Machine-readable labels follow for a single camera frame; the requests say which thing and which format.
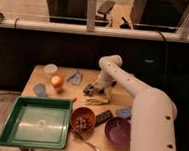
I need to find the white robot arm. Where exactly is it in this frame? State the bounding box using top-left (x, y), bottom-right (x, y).
top-left (97, 55), bottom-right (177, 151)

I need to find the green plastic tray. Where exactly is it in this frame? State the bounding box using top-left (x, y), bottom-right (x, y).
top-left (0, 96), bottom-right (72, 150)

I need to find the black rectangular block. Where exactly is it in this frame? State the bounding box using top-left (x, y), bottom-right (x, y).
top-left (95, 110), bottom-right (113, 127)

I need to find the wooden table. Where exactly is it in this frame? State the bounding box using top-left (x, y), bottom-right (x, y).
top-left (22, 65), bottom-right (133, 151)

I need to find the blue sponge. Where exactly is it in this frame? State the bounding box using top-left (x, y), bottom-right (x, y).
top-left (116, 107), bottom-right (132, 120)

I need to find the crumpled blue cloth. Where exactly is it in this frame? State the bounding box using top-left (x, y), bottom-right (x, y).
top-left (66, 69), bottom-right (83, 85)

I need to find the orange bowl with beads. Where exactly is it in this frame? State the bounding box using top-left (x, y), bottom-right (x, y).
top-left (70, 107), bottom-right (96, 134)

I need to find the purple bowl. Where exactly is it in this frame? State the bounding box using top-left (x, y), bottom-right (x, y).
top-left (104, 117), bottom-right (131, 148)

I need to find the orange apple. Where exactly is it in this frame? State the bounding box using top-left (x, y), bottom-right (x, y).
top-left (50, 75), bottom-right (64, 88)

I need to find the metal spoon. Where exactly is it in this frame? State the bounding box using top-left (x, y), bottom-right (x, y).
top-left (71, 130), bottom-right (103, 151)

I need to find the clear plastic cup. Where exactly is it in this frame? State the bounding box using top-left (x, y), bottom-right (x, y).
top-left (43, 64), bottom-right (58, 79)

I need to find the light blue lid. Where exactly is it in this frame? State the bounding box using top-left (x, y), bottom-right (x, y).
top-left (33, 83), bottom-right (47, 97)

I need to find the black office chair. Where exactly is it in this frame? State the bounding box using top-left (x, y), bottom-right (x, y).
top-left (97, 0), bottom-right (115, 20)

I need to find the white horizontal rail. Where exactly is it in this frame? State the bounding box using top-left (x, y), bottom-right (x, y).
top-left (0, 19), bottom-right (189, 44)

